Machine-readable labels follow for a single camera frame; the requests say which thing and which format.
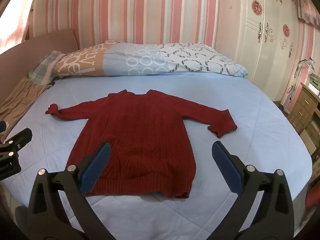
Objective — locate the white wardrobe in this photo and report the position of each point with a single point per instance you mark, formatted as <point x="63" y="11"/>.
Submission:
<point x="262" y="55"/>

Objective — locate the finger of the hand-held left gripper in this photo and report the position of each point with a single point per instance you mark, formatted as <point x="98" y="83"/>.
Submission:
<point x="21" y="140"/>

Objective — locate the folded patterned quilt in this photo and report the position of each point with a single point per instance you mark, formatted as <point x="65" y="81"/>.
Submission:
<point x="140" y="57"/>

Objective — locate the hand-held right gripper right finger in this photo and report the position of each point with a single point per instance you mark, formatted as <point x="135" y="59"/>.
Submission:
<point x="226" y="167"/>

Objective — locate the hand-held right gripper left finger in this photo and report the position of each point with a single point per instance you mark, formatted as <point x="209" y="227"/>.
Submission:
<point x="96" y="170"/>

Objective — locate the red knitted sweater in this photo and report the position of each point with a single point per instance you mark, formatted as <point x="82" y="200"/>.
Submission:
<point x="140" y="140"/>

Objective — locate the brown headboard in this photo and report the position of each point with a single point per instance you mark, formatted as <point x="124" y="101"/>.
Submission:
<point x="37" y="45"/>

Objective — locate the red object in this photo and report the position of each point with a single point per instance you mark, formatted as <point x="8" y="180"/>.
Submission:
<point x="313" y="198"/>

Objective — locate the pink curtain valance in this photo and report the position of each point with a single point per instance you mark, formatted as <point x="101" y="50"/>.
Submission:
<point x="308" y="7"/>

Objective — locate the tan cloth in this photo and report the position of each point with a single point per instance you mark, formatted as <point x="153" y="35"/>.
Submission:
<point x="20" y="97"/>

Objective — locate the plaid pillow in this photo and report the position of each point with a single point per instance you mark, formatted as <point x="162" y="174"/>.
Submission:
<point x="43" y="70"/>

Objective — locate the wooden drawer cabinet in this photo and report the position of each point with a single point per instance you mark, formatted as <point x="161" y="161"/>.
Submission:
<point x="301" y="107"/>

